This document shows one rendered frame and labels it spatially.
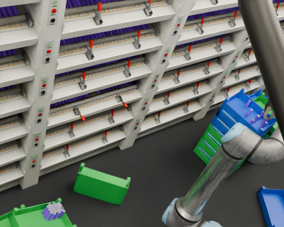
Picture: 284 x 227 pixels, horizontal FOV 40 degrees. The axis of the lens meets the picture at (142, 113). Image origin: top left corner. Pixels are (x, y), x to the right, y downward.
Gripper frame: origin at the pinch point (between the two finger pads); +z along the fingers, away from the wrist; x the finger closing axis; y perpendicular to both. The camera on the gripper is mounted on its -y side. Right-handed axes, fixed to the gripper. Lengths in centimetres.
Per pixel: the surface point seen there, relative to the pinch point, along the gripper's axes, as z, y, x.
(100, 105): 17, -31, 91
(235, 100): 8.1, 25.5, 15.4
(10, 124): 25, -66, 124
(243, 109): 9.6, 20.0, 9.7
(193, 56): -14, 10, 54
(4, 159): 47, -67, 123
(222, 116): 17.1, 13.7, 20.8
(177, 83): 6, 11, 56
